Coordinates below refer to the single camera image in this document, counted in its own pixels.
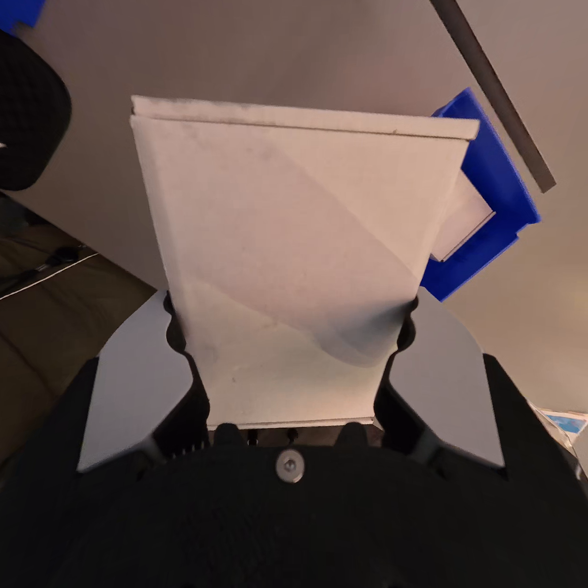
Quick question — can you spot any blue plastic bin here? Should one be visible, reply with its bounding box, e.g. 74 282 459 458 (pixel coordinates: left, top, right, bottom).
0 0 47 35
420 87 542 302

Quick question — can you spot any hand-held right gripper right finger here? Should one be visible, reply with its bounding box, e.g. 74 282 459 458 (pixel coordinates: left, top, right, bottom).
373 293 507 468

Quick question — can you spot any black chair base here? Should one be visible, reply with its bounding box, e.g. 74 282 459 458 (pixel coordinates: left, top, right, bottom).
0 246 92 297

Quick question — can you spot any pale blue printed paper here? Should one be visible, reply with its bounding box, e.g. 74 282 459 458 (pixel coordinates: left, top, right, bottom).
528 400 588 460

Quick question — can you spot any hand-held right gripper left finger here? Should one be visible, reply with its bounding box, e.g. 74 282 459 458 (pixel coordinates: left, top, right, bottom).
77 289 212 472

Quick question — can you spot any dark grey strip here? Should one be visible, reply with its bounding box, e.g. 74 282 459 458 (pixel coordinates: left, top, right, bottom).
429 0 557 194

